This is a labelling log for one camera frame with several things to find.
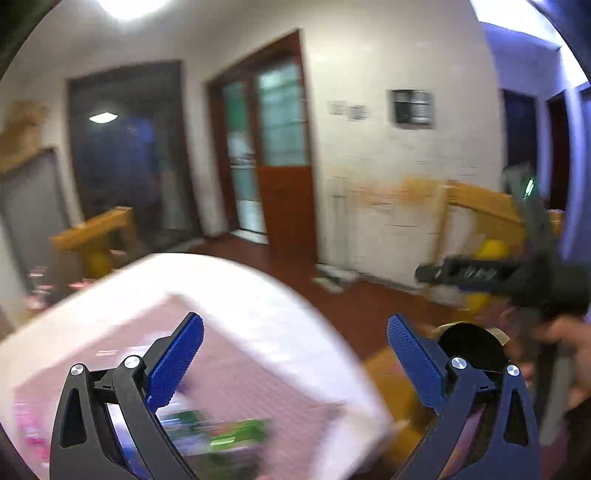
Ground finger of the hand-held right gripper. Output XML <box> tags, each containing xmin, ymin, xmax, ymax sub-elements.
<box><xmin>414</xmin><ymin>255</ymin><xmax>514</xmax><ymax>295</ymax></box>

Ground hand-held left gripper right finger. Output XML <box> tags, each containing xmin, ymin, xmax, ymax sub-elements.
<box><xmin>387</xmin><ymin>315</ymin><xmax>541</xmax><ymax>480</ymax></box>

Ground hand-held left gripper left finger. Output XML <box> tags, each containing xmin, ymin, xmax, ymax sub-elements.
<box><xmin>48</xmin><ymin>312</ymin><xmax>205</xmax><ymax>480</ymax></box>

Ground round black trash bin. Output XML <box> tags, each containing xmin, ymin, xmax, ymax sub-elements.
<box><xmin>436</xmin><ymin>322</ymin><xmax>509</xmax><ymax>371</ymax></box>

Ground person's right hand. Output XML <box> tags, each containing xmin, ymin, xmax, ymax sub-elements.
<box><xmin>501</xmin><ymin>305</ymin><xmax>591</xmax><ymax>411</ymax></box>

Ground yellow chair cushion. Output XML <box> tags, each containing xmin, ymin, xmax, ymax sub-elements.
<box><xmin>465</xmin><ymin>239</ymin><xmax>509</xmax><ymax>320</ymax></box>
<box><xmin>89</xmin><ymin>251</ymin><xmax>115</xmax><ymax>278</ymax></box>

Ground pink striped table mat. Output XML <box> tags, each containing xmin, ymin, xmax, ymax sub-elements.
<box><xmin>11</xmin><ymin>295</ymin><xmax>347</xmax><ymax>480</ymax></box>

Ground wooden dining chair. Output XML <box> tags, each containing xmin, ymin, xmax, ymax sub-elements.
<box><xmin>50</xmin><ymin>206</ymin><xmax>139</xmax><ymax>283</ymax></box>
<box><xmin>365</xmin><ymin>178</ymin><xmax>565</xmax><ymax>457</ymax></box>

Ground green snack packet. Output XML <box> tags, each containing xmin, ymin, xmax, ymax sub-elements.
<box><xmin>164</xmin><ymin>410</ymin><xmax>274</xmax><ymax>460</ymax></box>

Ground floor scale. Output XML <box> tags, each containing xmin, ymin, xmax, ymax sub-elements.
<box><xmin>313</xmin><ymin>264</ymin><xmax>357</xmax><ymax>292</ymax></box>

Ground wooden door with glass panes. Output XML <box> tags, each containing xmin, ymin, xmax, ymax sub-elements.
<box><xmin>205</xmin><ymin>28</ymin><xmax>320</xmax><ymax>265</ymax></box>

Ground dark sliding glass door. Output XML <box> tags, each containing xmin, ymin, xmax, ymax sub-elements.
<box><xmin>67</xmin><ymin>60</ymin><xmax>205</xmax><ymax>241</ymax></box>

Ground grey cabinet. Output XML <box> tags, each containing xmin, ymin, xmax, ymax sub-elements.
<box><xmin>0</xmin><ymin>147</ymin><xmax>71</xmax><ymax>282</ymax></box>

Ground cardboard box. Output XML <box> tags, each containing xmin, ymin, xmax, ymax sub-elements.
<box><xmin>0</xmin><ymin>99</ymin><xmax>50</xmax><ymax>161</ymax></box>

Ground white wall pipes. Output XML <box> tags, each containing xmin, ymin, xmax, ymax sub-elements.
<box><xmin>325</xmin><ymin>178</ymin><xmax>357</xmax><ymax>274</ymax></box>

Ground grey wall intercom panel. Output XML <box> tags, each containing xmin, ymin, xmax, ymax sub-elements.
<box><xmin>390</xmin><ymin>89</ymin><xmax>435</xmax><ymax>128</ymax></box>

